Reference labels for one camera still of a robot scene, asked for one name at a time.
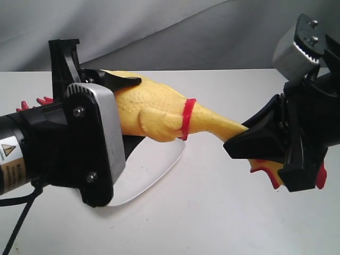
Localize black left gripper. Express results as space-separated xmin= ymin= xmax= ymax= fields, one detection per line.
xmin=20 ymin=38 xmax=142 ymax=139

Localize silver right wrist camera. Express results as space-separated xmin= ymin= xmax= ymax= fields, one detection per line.
xmin=273 ymin=14 xmax=326 ymax=82

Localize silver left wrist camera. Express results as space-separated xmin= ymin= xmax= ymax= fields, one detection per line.
xmin=63 ymin=82 xmax=126 ymax=207

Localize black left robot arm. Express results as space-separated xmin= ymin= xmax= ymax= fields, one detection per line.
xmin=1 ymin=39 xmax=141 ymax=207

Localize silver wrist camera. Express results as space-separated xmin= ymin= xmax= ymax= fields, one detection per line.
xmin=273 ymin=14 xmax=326 ymax=82
xmin=63 ymin=82 xmax=126 ymax=207

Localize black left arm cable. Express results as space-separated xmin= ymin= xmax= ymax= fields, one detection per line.
xmin=0 ymin=180 xmax=45 ymax=255

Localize yellow rubber chicken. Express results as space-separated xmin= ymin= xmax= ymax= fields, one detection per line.
xmin=15 ymin=69 xmax=328 ymax=190

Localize white square ceramic plate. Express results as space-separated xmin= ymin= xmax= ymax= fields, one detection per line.
xmin=108 ymin=138 xmax=186 ymax=207

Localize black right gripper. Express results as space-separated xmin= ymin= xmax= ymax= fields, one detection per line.
xmin=223 ymin=34 xmax=339 ymax=192

